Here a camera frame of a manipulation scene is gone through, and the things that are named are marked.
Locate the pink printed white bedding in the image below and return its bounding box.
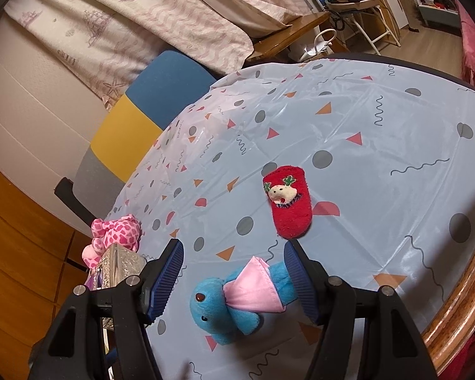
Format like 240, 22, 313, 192
4, 0, 314, 108

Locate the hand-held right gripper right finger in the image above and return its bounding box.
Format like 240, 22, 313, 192
283, 239, 438, 380

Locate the ornate silver metal box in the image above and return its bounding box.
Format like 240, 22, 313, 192
89, 244, 147, 332

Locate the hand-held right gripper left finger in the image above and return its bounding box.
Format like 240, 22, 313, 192
28, 238, 185, 380

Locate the pink spotted plush toy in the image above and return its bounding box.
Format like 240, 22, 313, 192
82, 214, 143, 269

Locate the small blue plush pink cape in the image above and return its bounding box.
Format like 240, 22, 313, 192
189, 256, 301, 346

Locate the white floor appliance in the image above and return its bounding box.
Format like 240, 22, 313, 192
291, 29, 338, 62

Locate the light blue patterned tablecloth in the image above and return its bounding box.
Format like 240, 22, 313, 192
102, 57, 475, 380

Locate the red christmas sock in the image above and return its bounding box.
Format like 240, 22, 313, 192
262, 165, 313, 240

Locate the blue yellow grey chair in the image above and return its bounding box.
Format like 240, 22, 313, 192
54, 50, 217, 223

